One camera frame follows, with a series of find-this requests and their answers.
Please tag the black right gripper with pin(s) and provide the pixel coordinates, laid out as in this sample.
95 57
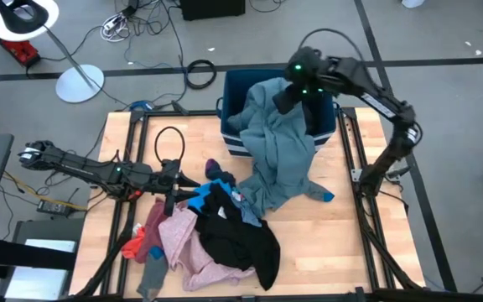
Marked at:
296 98

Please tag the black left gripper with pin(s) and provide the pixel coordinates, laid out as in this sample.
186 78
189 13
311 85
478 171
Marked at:
168 176

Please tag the bright blue garment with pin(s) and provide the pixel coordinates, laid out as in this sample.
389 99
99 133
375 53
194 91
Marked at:
197 201

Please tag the purple sock teal toe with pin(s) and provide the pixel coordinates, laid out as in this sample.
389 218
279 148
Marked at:
214 170

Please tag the pink heathered shirt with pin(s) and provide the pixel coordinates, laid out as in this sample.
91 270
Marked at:
178 239

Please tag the teal grey shirt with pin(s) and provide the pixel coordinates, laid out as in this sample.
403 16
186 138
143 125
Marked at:
279 151

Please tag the black shirt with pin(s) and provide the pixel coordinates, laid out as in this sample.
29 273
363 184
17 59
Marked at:
237 243

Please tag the grey sock blue toe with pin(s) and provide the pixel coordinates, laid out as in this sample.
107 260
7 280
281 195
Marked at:
154 274
323 194

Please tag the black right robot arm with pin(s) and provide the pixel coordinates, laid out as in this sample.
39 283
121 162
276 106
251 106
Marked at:
386 105

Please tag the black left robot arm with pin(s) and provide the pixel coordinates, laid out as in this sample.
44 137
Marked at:
78 168

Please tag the maroon garment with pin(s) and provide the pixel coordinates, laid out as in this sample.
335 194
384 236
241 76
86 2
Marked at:
151 226

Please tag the navy white striped fabric bin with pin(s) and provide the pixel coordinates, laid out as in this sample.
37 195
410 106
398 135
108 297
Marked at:
231 90

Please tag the orange sock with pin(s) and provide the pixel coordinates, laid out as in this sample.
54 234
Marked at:
131 249

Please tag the black box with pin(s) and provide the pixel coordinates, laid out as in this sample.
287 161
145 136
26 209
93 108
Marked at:
212 9

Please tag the black power brick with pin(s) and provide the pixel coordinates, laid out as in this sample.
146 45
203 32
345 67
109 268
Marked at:
53 207

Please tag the grey cart white panel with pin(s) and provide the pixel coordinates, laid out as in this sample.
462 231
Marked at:
48 228

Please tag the white floor lamp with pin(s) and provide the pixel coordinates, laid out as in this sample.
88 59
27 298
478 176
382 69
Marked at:
80 84

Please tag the white round object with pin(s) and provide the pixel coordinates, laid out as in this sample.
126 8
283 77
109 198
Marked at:
412 3

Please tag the red tool box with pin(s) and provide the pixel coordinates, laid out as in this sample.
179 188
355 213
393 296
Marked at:
25 52

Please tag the black aluminium table frame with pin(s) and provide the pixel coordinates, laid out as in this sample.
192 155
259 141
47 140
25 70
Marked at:
162 113

